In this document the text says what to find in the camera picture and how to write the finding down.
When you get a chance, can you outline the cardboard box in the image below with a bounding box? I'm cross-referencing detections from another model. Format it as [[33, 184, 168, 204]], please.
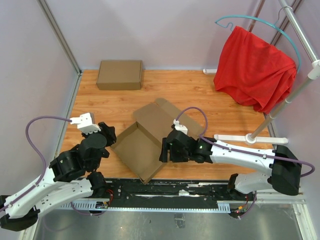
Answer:
[[109, 97, 206, 185], [96, 60, 143, 91]]

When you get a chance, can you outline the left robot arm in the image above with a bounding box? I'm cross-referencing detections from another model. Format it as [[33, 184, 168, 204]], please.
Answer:
[[0, 122, 117, 232]]

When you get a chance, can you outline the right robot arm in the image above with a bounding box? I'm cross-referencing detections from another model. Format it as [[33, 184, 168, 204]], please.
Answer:
[[159, 129, 302, 200]]

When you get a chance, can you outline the folded cardboard box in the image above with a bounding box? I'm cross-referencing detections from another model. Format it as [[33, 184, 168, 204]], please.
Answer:
[[96, 60, 143, 91]]

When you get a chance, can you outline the white rack foot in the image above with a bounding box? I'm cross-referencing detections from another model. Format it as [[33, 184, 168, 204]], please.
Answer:
[[202, 68, 217, 75]]

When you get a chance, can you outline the red cloth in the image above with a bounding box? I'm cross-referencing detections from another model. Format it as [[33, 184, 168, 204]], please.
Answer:
[[213, 26, 298, 114]]

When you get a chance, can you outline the teal clothes hanger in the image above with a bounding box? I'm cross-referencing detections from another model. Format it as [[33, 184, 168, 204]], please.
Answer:
[[214, 6, 302, 75]]

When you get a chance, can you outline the white clothes rack stand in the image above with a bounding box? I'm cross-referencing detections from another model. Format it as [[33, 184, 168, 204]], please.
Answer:
[[214, 0, 320, 145]]

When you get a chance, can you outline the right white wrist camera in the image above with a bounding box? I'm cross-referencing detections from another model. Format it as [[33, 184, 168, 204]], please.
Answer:
[[173, 119, 188, 135]]

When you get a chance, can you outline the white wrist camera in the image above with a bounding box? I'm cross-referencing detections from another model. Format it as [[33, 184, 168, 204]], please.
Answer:
[[173, 119, 188, 135], [70, 112, 101, 135]]

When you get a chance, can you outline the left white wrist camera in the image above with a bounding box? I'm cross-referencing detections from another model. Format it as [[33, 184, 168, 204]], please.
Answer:
[[70, 112, 101, 135]]

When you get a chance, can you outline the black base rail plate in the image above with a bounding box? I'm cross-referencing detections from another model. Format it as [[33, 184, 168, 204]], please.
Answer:
[[105, 178, 254, 210]]

